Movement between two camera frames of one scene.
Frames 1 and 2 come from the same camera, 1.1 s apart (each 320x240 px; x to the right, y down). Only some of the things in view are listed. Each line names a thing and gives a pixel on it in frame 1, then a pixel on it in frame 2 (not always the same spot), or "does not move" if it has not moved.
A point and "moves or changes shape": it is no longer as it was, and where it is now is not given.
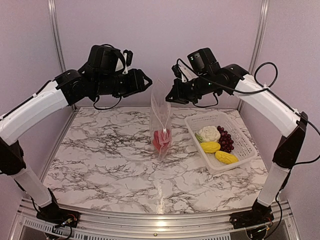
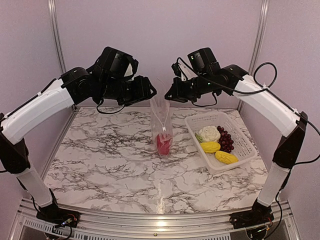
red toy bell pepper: [162, 138] moves or changes shape
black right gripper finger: [173, 96] does not move
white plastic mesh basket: [244, 150] does not move
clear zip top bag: [160, 121] does not move
